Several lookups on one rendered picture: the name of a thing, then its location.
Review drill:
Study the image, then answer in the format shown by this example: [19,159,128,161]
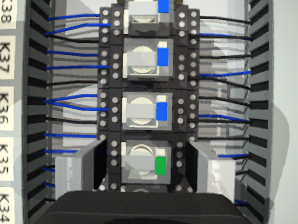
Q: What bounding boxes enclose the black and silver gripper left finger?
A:
[55,140,107,200]

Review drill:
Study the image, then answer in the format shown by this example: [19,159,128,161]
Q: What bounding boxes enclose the grey relay with green button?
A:
[122,139,171,184]

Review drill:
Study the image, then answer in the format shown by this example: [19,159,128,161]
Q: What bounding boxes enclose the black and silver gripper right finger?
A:
[185,142,236,204]

